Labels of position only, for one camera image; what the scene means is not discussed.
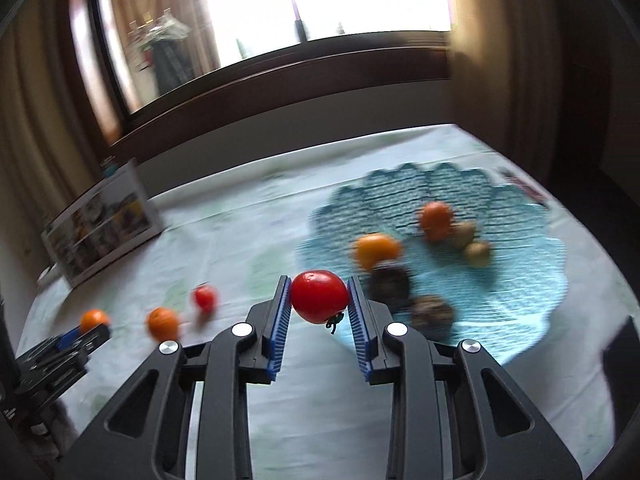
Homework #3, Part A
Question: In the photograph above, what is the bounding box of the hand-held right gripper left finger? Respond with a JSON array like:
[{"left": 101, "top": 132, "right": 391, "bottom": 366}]
[{"left": 65, "top": 275, "right": 293, "bottom": 480}]

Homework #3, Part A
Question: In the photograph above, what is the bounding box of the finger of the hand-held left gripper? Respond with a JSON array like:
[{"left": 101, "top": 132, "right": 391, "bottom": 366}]
[
  {"left": 14, "top": 337, "right": 63, "bottom": 368},
  {"left": 55, "top": 324, "right": 112, "bottom": 357}
]

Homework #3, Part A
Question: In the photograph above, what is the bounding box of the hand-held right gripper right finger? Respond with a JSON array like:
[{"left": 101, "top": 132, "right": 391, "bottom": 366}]
[{"left": 346, "top": 275, "right": 581, "bottom": 480}]

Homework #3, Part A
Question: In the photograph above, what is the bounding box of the large round orange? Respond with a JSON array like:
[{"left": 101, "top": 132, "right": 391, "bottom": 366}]
[{"left": 80, "top": 309, "right": 111, "bottom": 335}]

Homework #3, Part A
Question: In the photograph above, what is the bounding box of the red cherry tomato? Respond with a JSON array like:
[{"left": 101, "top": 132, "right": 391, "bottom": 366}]
[
  {"left": 193, "top": 285, "right": 219, "bottom": 311},
  {"left": 290, "top": 270, "right": 350, "bottom": 335}
]

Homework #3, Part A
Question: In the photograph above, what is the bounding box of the oval yellow-orange citrus fruit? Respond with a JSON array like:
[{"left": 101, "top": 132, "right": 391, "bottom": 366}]
[{"left": 354, "top": 233, "right": 403, "bottom": 272}]

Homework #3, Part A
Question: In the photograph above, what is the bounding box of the dark-skinned round orange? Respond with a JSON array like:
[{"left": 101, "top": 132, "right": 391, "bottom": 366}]
[{"left": 419, "top": 201, "right": 455, "bottom": 242}]

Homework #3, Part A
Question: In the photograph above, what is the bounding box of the yellow-brown kiwi fruit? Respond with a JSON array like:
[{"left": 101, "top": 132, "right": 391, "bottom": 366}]
[{"left": 462, "top": 241, "right": 492, "bottom": 267}]

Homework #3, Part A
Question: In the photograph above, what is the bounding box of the small brown kiwi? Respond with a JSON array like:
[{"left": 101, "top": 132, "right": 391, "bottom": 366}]
[{"left": 450, "top": 221, "right": 477, "bottom": 250}]

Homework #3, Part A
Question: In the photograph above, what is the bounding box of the blue lace plastic basket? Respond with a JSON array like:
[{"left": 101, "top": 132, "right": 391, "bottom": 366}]
[{"left": 295, "top": 162, "right": 571, "bottom": 368}]

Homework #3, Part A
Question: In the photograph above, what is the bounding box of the white printed tablecloth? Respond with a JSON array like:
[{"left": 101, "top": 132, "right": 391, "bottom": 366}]
[{"left": 15, "top": 122, "right": 631, "bottom": 480}]

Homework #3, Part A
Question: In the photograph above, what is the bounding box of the photo collage board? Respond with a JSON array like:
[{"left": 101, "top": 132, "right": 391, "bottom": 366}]
[{"left": 41, "top": 157, "right": 164, "bottom": 288}]

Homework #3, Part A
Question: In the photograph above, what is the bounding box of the beige curtain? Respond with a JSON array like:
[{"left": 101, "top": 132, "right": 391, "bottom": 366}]
[
  {"left": 447, "top": 0, "right": 561, "bottom": 126},
  {"left": 0, "top": 0, "right": 108, "bottom": 271}
]

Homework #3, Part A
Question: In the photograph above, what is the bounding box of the reflective glass pane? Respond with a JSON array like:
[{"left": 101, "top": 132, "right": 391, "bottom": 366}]
[{"left": 95, "top": 0, "right": 222, "bottom": 117}]

